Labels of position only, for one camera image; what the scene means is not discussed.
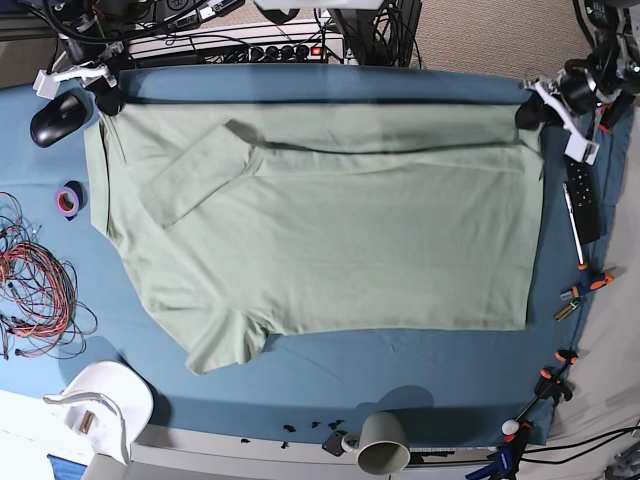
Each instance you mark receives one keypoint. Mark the black computer mouse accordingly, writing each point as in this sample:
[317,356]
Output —
[59,118]

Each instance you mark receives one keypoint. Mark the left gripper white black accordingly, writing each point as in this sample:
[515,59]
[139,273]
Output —
[572,101]

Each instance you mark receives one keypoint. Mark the black remote control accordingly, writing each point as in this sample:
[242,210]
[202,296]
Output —
[582,191]

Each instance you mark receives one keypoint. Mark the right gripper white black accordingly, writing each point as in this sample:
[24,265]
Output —
[101,77]

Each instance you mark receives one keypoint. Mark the white ball knob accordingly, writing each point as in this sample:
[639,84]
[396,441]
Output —
[510,427]

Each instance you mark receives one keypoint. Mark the blue table cloth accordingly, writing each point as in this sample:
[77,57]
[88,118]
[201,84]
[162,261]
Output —
[452,387]

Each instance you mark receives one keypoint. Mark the black orange clamp upper right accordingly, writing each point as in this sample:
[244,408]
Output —
[611,113]

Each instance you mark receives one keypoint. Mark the orange blue screwdriver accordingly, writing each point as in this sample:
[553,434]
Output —
[587,283]

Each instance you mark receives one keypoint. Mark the white pen orange tip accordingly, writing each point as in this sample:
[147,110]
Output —
[582,264]

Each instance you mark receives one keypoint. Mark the blue black clamp bottom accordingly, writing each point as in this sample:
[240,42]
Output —
[505,462]

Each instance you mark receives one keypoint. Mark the purple tape roll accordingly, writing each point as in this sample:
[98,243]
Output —
[70,199]

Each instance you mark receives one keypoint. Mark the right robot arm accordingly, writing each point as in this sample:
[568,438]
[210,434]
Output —
[90,55]

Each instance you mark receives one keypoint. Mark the black orange clamp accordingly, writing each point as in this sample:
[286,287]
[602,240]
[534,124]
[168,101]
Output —
[551,383]
[611,113]

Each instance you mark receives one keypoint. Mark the black power strip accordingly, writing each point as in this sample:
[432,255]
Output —
[301,53]

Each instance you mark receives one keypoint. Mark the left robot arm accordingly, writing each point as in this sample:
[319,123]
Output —
[611,29]

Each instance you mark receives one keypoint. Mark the light green T-shirt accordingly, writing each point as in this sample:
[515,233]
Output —
[236,222]

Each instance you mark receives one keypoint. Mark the black orange clamp lower right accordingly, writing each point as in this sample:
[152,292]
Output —
[551,383]

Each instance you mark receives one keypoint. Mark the white baseball cap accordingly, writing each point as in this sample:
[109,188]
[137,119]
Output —
[107,405]

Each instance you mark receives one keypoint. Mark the grey-green ceramic mug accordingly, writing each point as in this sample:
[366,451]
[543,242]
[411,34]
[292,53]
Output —
[381,448]

